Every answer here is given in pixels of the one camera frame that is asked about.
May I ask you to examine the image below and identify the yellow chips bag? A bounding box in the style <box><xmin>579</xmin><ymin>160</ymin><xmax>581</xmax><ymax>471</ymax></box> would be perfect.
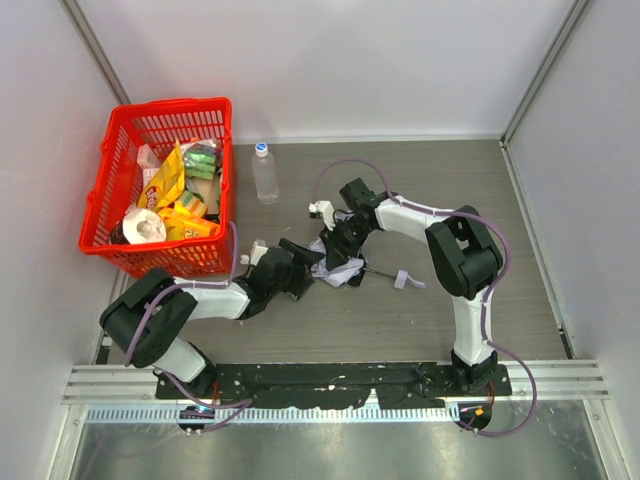
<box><xmin>137</xmin><ymin>140</ymin><xmax>185</xmax><ymax>212</ymax></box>

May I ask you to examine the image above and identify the orange snack package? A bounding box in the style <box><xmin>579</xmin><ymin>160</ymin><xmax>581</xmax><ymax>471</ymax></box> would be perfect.
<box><xmin>158</xmin><ymin>207</ymin><xmax>219</xmax><ymax>241</ymax></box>

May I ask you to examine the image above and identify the green sponge pack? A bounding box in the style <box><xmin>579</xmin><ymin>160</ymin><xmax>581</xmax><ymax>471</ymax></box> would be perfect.
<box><xmin>182</xmin><ymin>143</ymin><xmax>221</xmax><ymax>180</ymax></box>

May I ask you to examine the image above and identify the white slotted cable duct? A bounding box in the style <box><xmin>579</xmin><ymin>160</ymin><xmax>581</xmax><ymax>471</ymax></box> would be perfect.
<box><xmin>85</xmin><ymin>401</ymin><xmax>459</xmax><ymax>425</ymax></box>

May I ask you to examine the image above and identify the clear plastic water bottle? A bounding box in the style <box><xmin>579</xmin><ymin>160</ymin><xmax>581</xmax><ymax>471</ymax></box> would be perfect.
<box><xmin>251</xmin><ymin>142</ymin><xmax>279</xmax><ymax>204</ymax></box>

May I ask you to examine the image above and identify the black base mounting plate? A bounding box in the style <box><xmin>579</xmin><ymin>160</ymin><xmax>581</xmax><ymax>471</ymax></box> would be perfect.
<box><xmin>154</xmin><ymin>362</ymin><xmax>512</xmax><ymax>410</ymax></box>

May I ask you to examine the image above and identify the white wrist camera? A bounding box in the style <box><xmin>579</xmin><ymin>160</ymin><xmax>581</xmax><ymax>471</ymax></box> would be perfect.
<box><xmin>240</xmin><ymin>239</ymin><xmax>269</xmax><ymax>267</ymax></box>
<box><xmin>308</xmin><ymin>200</ymin><xmax>335</xmax><ymax>231</ymax></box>

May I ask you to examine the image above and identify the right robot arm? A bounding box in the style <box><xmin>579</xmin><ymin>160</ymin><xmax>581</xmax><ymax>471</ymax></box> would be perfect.
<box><xmin>309</xmin><ymin>178</ymin><xmax>504</xmax><ymax>391</ymax></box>

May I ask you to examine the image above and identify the lavender folding umbrella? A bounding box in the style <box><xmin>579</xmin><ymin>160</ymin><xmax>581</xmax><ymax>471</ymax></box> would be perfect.
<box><xmin>309</xmin><ymin>237</ymin><xmax>427</xmax><ymax>290</ymax></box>

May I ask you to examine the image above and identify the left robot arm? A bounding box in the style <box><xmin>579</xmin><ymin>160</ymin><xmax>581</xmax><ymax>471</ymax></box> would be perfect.
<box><xmin>99</xmin><ymin>238</ymin><xmax>325</xmax><ymax>398</ymax></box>

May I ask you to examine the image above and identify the white small box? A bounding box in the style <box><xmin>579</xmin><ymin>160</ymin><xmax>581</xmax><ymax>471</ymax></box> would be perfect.
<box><xmin>136</xmin><ymin>144</ymin><xmax>162</xmax><ymax>187</ymax></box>

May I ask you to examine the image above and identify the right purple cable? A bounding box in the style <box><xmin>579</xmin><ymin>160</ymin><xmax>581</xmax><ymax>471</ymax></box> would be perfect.
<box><xmin>312</xmin><ymin>158</ymin><xmax>539</xmax><ymax>440</ymax></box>

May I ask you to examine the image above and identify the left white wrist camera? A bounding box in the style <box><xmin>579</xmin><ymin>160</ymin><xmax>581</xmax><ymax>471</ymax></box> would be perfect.
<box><xmin>240</xmin><ymin>239</ymin><xmax>269</xmax><ymax>267</ymax></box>

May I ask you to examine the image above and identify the white tape roll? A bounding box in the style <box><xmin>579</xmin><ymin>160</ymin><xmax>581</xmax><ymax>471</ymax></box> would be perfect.
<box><xmin>122</xmin><ymin>208</ymin><xmax>167</xmax><ymax>245</ymax></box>

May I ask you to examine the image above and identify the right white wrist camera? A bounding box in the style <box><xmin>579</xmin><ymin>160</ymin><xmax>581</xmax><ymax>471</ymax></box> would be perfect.
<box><xmin>308</xmin><ymin>200</ymin><xmax>335</xmax><ymax>231</ymax></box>

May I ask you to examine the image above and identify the aluminium rail frame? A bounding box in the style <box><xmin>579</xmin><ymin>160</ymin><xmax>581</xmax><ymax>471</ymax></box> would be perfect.
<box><xmin>61</xmin><ymin>360</ymin><xmax>610</xmax><ymax>405</ymax></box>

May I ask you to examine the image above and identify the red plastic basket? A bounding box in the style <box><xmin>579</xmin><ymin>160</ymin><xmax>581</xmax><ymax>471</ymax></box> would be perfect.
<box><xmin>78</xmin><ymin>97</ymin><xmax>237</xmax><ymax>278</ymax></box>

